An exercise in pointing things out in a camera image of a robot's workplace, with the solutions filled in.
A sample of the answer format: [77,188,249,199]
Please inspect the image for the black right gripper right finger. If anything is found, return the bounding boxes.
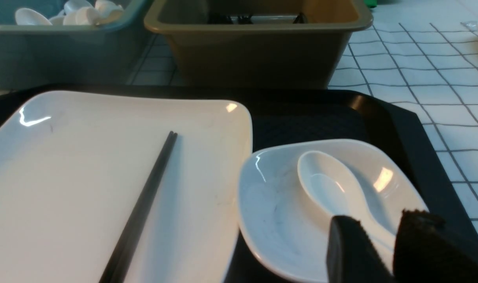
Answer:
[393,209,478,283]

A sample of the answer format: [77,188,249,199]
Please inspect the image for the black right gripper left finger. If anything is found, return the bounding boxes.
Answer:
[326,215,395,283]

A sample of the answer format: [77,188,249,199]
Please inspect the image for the small white sauce bowl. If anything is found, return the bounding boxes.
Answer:
[237,139,428,283]

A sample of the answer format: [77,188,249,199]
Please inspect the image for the white ceramic soup spoon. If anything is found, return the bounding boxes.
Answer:
[297,151,395,252]

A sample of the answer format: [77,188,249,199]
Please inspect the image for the black chopstick pair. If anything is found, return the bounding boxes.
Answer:
[99,131,178,283]

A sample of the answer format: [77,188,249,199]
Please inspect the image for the large white square plate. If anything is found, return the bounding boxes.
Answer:
[0,90,253,283]

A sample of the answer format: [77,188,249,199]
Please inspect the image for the black plastic serving tray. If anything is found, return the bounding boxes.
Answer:
[0,85,478,283]

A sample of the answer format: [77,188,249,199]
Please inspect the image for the brown plastic chopstick bin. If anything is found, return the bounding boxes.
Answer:
[144,0,373,89]

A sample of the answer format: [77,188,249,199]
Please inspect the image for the black chopsticks in bin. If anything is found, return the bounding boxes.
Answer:
[207,13,309,25]

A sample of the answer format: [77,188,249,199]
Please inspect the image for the pile of white spoons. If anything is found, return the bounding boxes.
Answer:
[14,0,124,26]

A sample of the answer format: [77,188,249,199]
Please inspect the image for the teal plastic spoon bin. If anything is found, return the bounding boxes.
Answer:
[0,0,152,90]

